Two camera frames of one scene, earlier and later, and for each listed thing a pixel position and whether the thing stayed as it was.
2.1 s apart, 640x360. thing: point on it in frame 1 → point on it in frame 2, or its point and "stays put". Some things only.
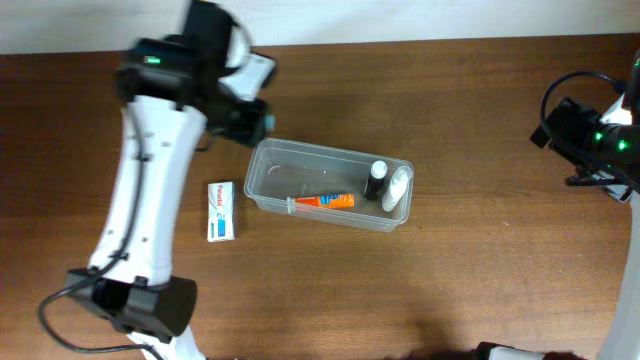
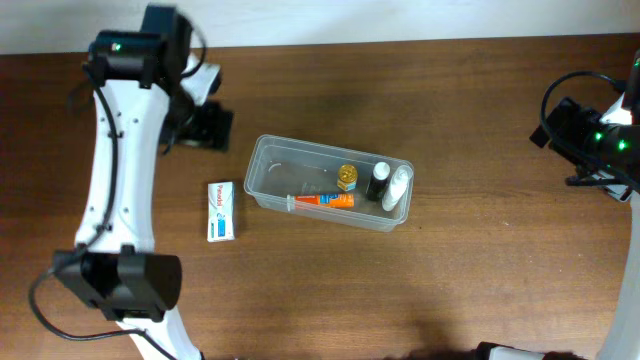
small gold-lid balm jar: [269, 121] → [347, 174]
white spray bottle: [398, 185] stays put
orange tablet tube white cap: [338, 201] stays put
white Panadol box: [221, 212] stays put
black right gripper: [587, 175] stays put
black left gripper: [245, 126] → [211, 130]
